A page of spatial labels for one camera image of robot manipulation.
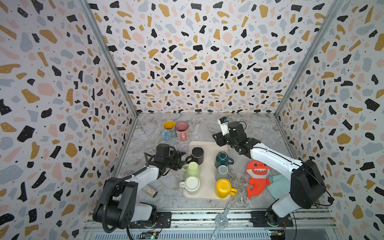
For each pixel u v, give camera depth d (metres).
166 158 0.72
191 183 0.78
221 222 0.74
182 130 0.98
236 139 0.66
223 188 0.75
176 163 0.80
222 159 0.84
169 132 0.98
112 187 0.41
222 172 0.80
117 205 0.42
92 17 0.72
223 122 0.75
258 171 0.82
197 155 0.88
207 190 0.83
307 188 0.44
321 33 0.80
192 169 0.80
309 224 0.76
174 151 0.79
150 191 0.80
